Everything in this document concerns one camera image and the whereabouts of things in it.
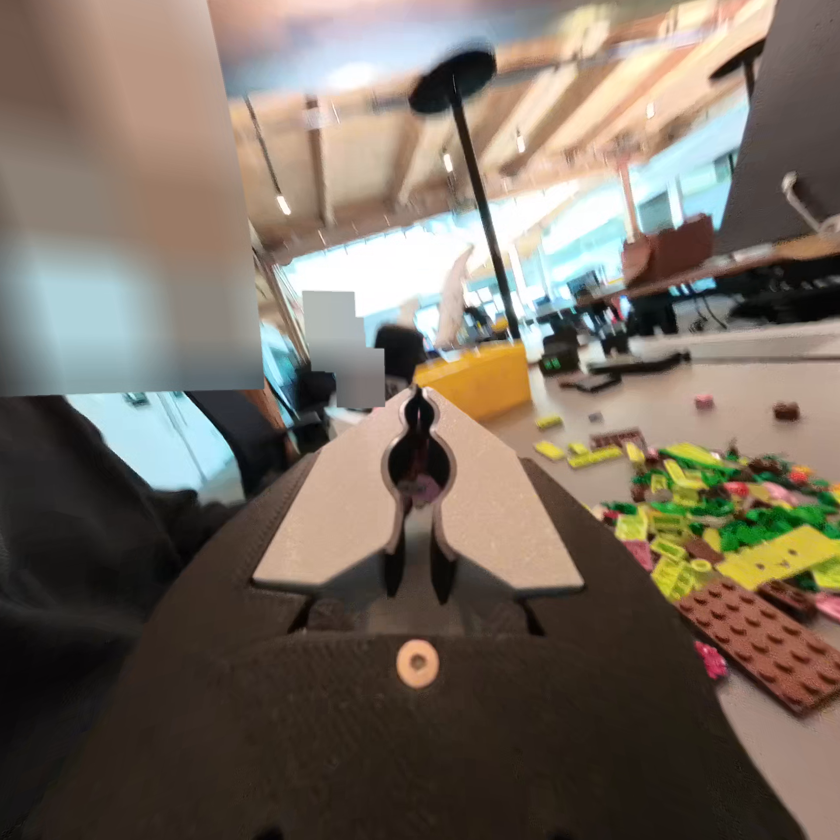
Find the yellow plastic bin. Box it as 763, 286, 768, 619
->
413, 341, 532, 422

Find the white bracket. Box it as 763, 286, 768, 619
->
781, 172, 840, 236

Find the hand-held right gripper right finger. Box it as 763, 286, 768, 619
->
420, 386, 586, 606

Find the brown box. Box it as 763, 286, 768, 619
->
622, 213, 715, 286

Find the dark grey panel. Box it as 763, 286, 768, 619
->
714, 0, 840, 257

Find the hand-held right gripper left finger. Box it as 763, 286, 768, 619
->
251, 385, 421, 599

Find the large brown studded plate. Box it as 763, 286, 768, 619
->
675, 579, 840, 718

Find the black device with green display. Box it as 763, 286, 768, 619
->
539, 328, 581, 376

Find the wooden desk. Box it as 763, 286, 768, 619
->
577, 233, 840, 303

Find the white draped object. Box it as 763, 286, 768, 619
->
436, 244, 476, 349

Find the pile of colourful toy bricks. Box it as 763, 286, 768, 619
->
535, 413, 840, 624

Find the black flat device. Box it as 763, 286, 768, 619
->
587, 351, 691, 376

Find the person's black zip jacket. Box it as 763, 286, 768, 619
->
0, 390, 316, 840

